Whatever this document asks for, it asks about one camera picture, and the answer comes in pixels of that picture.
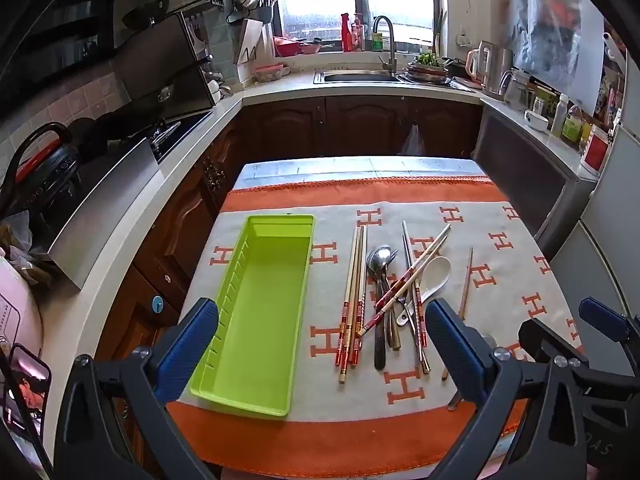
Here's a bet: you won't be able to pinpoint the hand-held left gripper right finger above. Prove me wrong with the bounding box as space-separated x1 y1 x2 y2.
424 297 588 480

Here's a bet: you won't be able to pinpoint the glass pot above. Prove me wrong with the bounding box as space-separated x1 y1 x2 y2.
504 69 532 111

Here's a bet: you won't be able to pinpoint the steel basin with vegetables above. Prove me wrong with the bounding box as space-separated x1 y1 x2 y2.
406 52 451 84

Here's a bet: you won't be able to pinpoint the steel kitchen sink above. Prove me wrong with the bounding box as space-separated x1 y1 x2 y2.
314 69 403 85

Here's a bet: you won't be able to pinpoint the pink and white appliance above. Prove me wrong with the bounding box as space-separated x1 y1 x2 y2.
0 255 43 361

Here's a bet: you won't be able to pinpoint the orange and white printed blanket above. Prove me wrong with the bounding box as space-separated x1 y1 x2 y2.
165 176 583 466

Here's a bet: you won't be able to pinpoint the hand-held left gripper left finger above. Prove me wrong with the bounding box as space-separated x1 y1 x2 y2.
52 297 221 480

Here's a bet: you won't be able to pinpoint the crumpled brown bag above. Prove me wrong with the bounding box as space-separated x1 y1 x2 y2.
0 210 56 291

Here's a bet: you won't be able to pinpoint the steel kettle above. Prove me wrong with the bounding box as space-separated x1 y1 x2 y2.
482 47 516 101

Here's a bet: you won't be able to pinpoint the thin brown wooden chopstick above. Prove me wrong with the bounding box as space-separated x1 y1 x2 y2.
441 247 474 380

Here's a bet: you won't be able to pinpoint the black electric cooker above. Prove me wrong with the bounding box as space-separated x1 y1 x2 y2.
0 122 83 221

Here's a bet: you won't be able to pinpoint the red and white container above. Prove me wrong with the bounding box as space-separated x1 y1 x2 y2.
580 127 613 176

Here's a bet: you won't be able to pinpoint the grey refrigerator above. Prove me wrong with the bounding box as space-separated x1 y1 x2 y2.
550 120 640 321

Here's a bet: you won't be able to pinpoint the grey appliance front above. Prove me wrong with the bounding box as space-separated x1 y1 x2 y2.
472 105 601 261

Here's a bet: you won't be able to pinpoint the white plastic bottle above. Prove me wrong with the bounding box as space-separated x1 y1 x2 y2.
551 93 570 137

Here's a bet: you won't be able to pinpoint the stacked white bowls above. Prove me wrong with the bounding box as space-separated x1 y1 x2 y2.
206 77 233 106

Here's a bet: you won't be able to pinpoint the black gas stove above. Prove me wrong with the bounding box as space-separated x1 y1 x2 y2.
150 110 213 163

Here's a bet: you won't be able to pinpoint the hanging clear plastic bag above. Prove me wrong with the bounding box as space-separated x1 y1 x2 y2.
399 122 427 157

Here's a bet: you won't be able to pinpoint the green plastic utensil tray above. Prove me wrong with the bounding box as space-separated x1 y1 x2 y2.
189 214 317 417

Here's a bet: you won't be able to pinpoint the stainless steel splash guard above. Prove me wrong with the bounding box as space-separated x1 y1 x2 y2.
47 137 166 291

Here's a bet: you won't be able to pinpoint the wooden cutting board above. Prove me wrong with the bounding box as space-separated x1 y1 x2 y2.
235 19 273 66

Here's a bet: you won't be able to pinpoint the white ceramic spoon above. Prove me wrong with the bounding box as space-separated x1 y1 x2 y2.
397 256 452 323

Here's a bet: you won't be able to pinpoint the white electric kettle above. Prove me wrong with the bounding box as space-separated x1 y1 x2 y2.
466 40 496 86

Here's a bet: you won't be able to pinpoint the plastic covered wall poster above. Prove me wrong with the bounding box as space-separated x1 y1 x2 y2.
510 0 626 116

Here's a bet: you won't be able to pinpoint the smartphone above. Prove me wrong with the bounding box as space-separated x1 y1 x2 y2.
0 342 53 471

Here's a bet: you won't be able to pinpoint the dark brown chopstick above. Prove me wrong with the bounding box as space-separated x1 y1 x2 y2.
401 220 432 375

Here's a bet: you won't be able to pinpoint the pink lidded food container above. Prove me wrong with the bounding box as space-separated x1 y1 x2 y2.
254 64 291 82

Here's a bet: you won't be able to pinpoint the black frying pan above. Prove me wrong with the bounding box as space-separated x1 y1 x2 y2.
122 0 188 31

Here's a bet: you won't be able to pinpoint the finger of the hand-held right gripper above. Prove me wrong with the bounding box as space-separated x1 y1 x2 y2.
579 297 640 346
517 317 582 362

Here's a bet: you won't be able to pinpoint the green label bottle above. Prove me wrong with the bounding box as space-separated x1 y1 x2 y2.
562 106 586 143

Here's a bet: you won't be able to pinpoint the steel faucet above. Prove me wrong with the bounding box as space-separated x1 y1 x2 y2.
372 15 398 75

